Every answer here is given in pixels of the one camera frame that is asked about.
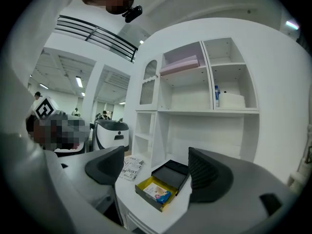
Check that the small white and blue package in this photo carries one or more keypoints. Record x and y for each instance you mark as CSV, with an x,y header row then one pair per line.
x,y
156,192

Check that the black container with yellow lining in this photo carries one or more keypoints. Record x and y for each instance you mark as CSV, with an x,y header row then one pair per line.
x,y
168,175

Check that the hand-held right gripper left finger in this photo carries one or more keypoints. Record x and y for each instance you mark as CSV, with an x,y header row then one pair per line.
x,y
97,164

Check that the blue and white bottle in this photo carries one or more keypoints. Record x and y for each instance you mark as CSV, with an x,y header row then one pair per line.
x,y
217,96

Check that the long ceiling light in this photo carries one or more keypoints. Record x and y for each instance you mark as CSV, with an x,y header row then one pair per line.
x,y
79,82
44,86
292,25

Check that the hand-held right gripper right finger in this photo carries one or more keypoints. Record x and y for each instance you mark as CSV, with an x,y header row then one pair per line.
x,y
234,194

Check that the person's white shirt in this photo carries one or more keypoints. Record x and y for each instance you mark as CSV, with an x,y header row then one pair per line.
x,y
26,64

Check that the white box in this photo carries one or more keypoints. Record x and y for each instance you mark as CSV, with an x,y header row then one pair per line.
x,y
232,101

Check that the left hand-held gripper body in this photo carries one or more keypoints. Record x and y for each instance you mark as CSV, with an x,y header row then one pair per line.
x,y
46,108

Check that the white shelf cabinet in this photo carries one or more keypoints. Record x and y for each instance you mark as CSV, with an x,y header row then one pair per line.
x,y
190,121

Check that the black head camera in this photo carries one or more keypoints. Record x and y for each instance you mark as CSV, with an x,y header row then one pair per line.
x,y
133,13

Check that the black metal railing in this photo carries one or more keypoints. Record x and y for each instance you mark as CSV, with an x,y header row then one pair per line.
x,y
97,34

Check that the black and white printed bag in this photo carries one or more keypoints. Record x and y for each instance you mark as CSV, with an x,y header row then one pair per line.
x,y
131,168

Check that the white furniture post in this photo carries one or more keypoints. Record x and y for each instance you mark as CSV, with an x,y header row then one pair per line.
x,y
302,169

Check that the white and black machine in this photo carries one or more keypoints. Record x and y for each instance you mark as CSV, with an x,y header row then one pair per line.
x,y
111,135

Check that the pink flat box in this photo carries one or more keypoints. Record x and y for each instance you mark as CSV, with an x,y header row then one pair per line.
x,y
180,65

